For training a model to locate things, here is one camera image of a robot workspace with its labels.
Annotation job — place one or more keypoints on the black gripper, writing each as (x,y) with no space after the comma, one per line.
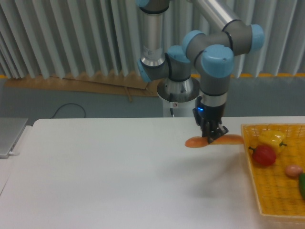
(209,120)

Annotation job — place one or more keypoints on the orange baguette bread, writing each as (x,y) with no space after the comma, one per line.
(199,142)

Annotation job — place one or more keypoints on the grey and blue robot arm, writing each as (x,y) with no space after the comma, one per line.
(203,61)

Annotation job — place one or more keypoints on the red bell pepper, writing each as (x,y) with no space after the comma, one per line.
(263,155)

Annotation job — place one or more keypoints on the yellow bell pepper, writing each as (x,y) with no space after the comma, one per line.
(274,139)

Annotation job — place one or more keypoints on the pink egg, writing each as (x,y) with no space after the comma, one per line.
(293,170)

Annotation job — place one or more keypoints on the yellow woven basket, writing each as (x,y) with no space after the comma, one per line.
(277,194)

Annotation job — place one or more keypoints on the brown cardboard sheet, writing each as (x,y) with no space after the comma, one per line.
(130,85)

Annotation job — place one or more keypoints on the green vegetable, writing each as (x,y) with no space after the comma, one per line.
(301,184)

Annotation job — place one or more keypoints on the silver laptop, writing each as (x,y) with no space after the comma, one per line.
(10,132)

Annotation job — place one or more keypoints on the white laptop cable plug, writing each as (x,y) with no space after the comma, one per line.
(11,153)

